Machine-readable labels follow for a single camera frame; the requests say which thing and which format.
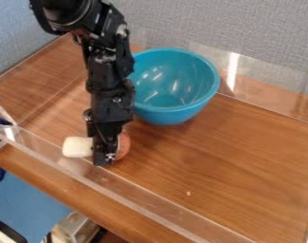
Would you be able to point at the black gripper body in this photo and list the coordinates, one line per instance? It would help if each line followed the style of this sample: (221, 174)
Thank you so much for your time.
(112, 105)

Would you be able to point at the grey metal object below table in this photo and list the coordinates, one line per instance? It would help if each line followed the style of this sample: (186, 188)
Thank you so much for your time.
(74, 229)

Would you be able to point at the clear acrylic barrier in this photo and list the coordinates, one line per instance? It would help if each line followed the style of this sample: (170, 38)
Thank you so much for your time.
(271, 86)
(120, 204)

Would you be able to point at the clear acrylic back barrier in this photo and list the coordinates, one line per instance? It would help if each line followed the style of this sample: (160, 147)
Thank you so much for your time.
(271, 86)

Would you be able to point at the clear acrylic left bracket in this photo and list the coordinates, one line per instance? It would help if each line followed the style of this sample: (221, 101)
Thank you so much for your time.
(8, 130)

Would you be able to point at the blue bowl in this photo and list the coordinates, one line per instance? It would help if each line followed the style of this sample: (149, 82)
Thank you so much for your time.
(177, 81)

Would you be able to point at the clear acrylic front barrier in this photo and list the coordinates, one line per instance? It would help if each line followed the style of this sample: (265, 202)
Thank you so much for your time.
(120, 204)

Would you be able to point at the black object bottom left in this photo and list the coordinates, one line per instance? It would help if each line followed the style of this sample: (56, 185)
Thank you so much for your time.
(9, 235)

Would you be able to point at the white brown toy mushroom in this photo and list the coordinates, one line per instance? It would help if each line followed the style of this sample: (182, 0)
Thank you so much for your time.
(78, 147)

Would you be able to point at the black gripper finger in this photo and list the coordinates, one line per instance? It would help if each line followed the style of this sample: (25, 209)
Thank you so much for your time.
(93, 133)
(108, 143)

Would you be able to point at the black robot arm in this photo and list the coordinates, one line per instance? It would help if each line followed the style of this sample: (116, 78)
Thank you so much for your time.
(100, 31)

